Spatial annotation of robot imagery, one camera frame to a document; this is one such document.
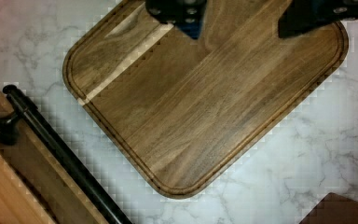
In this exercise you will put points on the dark brown corner object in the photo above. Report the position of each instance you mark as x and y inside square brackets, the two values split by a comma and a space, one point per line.
[333, 209]

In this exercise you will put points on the light wooden drawer front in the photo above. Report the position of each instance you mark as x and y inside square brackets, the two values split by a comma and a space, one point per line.
[55, 190]

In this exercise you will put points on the dark wooden cutting board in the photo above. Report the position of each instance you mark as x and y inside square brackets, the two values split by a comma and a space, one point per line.
[182, 110]

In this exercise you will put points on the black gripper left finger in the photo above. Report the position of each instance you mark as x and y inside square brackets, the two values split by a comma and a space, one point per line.
[186, 15]

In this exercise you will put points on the light wooden cabinet top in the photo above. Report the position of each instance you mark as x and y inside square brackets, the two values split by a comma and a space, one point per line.
[17, 204]

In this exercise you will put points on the black drawer handle bar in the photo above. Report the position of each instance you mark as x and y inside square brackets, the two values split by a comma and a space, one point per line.
[15, 106]

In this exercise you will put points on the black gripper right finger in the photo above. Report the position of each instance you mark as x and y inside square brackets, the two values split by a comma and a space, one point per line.
[303, 16]

